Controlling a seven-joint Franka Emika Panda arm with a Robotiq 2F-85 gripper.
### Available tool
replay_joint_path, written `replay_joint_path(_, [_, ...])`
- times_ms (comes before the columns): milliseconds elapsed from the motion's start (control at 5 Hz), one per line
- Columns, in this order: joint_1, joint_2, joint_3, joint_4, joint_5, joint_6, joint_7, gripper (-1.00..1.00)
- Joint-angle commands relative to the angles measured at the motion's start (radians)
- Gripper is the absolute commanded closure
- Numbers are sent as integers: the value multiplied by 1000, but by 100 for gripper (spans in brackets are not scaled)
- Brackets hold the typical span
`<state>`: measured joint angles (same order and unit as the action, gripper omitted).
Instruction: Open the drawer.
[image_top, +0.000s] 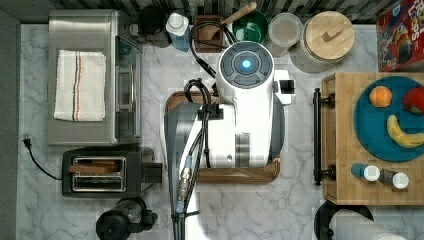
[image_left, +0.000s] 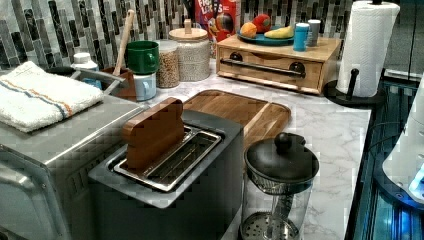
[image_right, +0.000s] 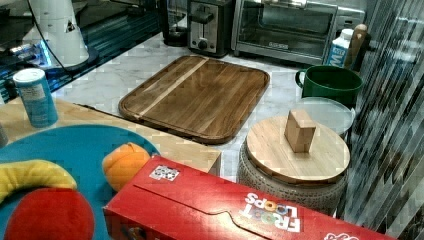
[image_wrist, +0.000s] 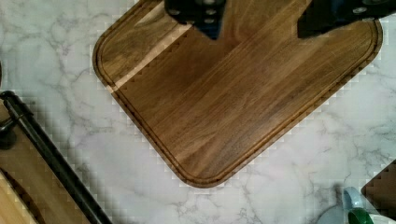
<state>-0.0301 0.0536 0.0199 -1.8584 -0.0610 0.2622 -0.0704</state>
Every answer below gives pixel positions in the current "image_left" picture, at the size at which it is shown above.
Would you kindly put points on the green mug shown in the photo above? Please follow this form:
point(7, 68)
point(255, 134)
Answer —
point(143, 57)

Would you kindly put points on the white striped folded towel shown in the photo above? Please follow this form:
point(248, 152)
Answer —
point(31, 98)

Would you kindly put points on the glass jar of grains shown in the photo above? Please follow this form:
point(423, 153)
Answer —
point(168, 72)

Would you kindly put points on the light blue mug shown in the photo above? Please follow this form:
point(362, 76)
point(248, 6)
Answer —
point(145, 86)

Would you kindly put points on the orange toy fruit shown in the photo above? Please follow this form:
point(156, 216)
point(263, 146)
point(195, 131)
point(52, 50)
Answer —
point(248, 30)

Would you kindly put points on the red cereal box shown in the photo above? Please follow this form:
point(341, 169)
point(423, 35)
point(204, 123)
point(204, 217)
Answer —
point(220, 18)

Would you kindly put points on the grey two-slot toaster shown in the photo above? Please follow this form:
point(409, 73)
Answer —
point(200, 207)

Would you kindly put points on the brown wooden toast slice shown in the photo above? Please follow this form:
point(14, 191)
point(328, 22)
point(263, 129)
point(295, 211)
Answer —
point(152, 133)

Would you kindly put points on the blue shaker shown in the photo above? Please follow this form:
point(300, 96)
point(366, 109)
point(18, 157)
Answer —
point(300, 36)

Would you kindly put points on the brown utensil holder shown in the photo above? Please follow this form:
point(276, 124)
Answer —
point(126, 90)

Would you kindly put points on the white paper towel roll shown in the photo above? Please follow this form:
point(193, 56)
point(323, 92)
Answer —
point(367, 37)

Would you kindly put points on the white bottle blue label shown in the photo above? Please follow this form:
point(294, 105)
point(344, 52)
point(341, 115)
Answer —
point(83, 60)

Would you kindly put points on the wooden spoon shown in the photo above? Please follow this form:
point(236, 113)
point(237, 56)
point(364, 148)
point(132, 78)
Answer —
point(124, 40)

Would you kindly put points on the ceramic jar wooden lid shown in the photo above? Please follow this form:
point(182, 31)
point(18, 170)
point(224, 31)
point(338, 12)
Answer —
point(193, 52)

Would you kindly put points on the wooden cutting board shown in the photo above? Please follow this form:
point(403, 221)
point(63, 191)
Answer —
point(261, 119)

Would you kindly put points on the red toy apple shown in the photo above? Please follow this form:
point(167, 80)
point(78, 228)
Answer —
point(262, 23)

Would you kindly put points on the black paper towel holder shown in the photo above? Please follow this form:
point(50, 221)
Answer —
point(348, 99)

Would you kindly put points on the wooden drawer box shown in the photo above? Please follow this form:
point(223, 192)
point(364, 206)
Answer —
point(320, 63)

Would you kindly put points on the teal plate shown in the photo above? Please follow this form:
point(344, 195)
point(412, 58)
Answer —
point(260, 39)

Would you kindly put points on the black drawer handle bar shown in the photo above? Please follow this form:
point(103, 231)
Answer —
point(296, 69)

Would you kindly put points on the glass french press black lid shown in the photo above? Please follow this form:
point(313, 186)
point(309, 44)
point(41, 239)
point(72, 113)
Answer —
point(277, 184)

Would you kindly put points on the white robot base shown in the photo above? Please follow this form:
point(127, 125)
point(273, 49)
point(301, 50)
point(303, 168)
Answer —
point(404, 166)

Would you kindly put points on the stainless steel toaster oven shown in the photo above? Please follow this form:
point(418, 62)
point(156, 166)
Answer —
point(44, 192)

